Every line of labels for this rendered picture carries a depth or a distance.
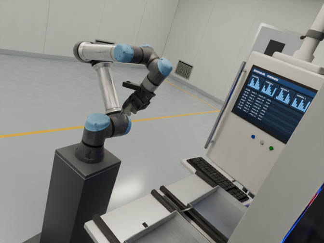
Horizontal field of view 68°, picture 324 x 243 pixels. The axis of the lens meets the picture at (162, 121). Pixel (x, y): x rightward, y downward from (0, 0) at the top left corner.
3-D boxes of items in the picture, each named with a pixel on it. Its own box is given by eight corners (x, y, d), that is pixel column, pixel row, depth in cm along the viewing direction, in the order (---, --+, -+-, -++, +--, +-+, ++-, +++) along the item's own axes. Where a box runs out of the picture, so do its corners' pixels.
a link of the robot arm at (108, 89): (101, 141, 131) (79, 47, 136) (122, 136, 143) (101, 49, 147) (114, 136, 123) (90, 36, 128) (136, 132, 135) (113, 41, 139)
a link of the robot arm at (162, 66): (167, 57, 111) (177, 69, 108) (153, 74, 117) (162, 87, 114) (156, 54, 105) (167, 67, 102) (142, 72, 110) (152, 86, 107)
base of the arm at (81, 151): (69, 151, 126) (72, 135, 123) (91, 144, 139) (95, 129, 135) (87, 167, 120) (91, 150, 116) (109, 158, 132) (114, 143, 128)
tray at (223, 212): (280, 241, 102) (284, 235, 101) (257, 276, 83) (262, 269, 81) (215, 190, 121) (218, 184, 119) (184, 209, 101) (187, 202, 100)
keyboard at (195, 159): (248, 199, 137) (250, 195, 136) (235, 205, 127) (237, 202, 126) (199, 157, 162) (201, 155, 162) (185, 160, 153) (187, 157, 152)
